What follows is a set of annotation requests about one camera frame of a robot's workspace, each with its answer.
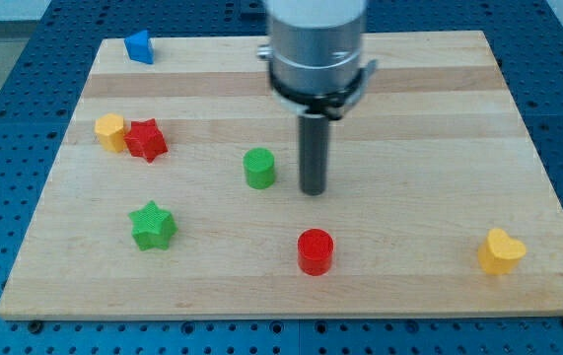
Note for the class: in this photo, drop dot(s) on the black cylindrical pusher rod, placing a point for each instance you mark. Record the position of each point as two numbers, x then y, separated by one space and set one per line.
313 141

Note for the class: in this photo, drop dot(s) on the green cylinder block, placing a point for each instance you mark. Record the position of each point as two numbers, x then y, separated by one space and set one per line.
259 167

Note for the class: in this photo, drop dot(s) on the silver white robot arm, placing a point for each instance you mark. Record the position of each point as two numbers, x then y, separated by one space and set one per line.
314 69

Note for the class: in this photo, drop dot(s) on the red star block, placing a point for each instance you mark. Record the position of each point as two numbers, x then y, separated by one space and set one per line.
145 140

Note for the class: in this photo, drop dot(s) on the green star block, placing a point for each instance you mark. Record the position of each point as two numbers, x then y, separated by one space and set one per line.
152 227

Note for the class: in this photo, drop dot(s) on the red cylinder block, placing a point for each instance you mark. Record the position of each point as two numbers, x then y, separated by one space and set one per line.
315 248

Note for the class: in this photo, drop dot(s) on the light wooden board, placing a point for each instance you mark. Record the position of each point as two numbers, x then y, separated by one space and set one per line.
174 195

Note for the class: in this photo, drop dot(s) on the blue triangle block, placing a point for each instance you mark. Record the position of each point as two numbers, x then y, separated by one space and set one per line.
139 47

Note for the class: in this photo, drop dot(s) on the yellow hexagon block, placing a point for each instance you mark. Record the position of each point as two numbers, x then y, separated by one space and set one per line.
110 131

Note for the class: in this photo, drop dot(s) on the yellow heart block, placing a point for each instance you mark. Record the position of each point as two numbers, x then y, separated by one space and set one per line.
500 254

